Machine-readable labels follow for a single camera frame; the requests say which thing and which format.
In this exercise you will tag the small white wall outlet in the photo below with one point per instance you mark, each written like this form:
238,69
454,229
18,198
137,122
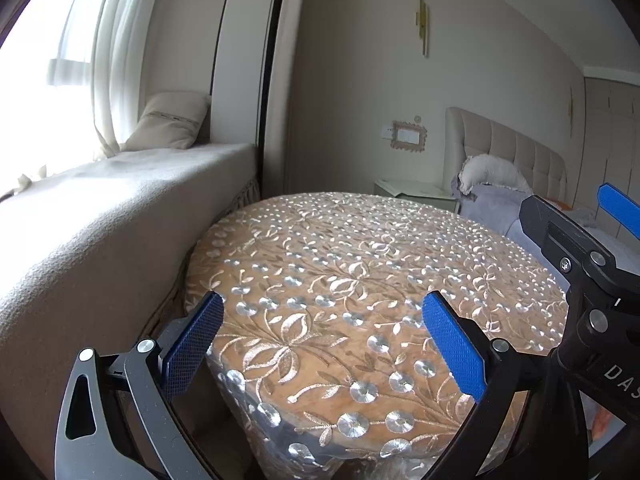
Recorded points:
387,132

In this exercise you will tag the gold wall sconce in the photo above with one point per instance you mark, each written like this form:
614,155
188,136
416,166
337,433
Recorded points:
571,111

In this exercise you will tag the white bed pillow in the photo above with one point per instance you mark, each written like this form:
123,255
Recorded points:
492,170

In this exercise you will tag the gold wall ornament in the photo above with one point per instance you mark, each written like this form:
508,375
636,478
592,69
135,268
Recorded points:
423,25

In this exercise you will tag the beige throw pillow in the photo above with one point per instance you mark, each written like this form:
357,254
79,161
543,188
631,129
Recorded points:
169,120

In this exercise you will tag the white bedside table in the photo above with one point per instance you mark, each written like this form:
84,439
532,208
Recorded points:
419,192

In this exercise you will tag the embroidered sequin round tablecloth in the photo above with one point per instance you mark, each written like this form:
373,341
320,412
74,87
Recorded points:
323,356

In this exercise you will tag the white sheer curtain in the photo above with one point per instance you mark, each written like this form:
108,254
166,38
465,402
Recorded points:
71,77

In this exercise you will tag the beige wardrobe doors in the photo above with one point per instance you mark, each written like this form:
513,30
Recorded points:
611,151

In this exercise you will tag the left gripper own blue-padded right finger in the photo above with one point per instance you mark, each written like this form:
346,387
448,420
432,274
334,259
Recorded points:
550,440

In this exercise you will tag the person's right hand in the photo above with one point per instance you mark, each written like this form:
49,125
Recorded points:
598,419

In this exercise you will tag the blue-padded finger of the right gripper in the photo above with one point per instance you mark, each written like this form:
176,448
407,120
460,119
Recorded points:
621,207

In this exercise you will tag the beige tufted headboard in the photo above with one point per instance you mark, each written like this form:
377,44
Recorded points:
468,134

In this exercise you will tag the beige window seat cushion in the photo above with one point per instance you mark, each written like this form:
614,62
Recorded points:
87,257

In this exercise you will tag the framed wall switch plate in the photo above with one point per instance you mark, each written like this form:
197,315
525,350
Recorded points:
408,137

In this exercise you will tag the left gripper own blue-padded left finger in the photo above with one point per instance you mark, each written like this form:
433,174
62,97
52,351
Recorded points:
117,420

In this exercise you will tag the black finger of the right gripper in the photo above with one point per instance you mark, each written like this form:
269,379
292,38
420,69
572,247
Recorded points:
590,268

